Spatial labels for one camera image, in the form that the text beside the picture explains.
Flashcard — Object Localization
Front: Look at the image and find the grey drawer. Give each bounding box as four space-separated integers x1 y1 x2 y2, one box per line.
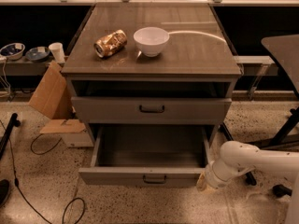
79 124 209 187
71 97 232 124

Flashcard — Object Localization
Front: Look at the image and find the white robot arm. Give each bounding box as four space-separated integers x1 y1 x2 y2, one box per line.
196 141 299 224

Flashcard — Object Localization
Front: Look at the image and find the grey drawer cabinet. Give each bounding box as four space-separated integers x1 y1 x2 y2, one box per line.
63 2 241 139

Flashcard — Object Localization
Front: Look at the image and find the grey top drawer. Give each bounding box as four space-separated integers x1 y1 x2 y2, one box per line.
71 97 232 124

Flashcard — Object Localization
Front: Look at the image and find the black metal floor bar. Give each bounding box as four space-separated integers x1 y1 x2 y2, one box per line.
220 123 257 186

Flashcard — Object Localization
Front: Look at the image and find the white bowl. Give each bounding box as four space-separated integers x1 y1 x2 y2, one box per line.
134 27 170 57

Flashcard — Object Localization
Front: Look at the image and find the dark grey side table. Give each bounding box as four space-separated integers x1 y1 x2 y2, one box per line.
261 35 299 96

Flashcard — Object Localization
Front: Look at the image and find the crushed golden soda can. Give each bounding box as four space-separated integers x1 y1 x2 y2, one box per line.
93 30 127 58

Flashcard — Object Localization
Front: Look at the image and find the brown cardboard box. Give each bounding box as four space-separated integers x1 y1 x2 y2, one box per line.
29 61 93 147

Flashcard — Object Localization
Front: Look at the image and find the black stand leg left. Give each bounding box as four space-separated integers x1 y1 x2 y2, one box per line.
0 113 21 159

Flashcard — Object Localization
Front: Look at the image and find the white foam cup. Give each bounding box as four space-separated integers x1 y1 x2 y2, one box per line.
49 42 65 63

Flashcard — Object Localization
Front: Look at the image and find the black floor cable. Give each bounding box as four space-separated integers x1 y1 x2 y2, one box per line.
0 119 87 224

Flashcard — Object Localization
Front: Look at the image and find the grey wall shelf rail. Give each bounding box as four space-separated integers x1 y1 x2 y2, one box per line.
0 57 64 77

